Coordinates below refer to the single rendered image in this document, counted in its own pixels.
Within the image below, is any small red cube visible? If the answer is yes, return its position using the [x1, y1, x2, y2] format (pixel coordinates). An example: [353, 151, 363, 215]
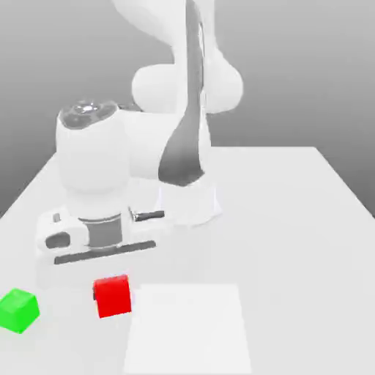
[92, 274, 133, 319]

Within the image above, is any small green cube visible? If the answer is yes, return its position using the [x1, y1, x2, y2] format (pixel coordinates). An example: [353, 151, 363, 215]
[0, 287, 41, 335]

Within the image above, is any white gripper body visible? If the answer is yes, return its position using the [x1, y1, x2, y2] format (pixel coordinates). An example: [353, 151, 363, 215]
[35, 239, 165, 291]

